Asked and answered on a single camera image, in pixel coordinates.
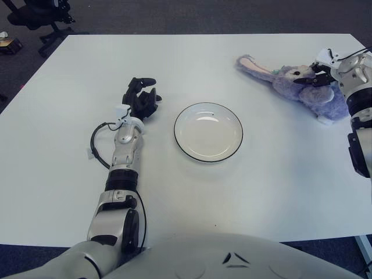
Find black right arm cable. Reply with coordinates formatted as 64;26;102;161
328;48;372;59

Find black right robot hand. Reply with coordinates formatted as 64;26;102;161
292;59;338;88

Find purple plush bunny doll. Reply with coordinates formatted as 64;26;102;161
234;54;349;126

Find black office chair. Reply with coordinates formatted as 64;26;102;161
7;0;90;58

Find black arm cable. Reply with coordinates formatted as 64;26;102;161
90;122;123;169
328;48;372;59

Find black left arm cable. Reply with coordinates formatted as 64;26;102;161
90;122;123;169

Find silver robot torso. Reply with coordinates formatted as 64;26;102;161
0;232;364;279

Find white table leg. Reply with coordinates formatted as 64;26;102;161
354;234;372;271

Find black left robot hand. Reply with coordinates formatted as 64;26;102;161
121;76;163;119

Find white plate black rim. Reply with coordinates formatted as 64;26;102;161
173;102;244;163

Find black yellow box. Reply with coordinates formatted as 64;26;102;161
0;37;23;55

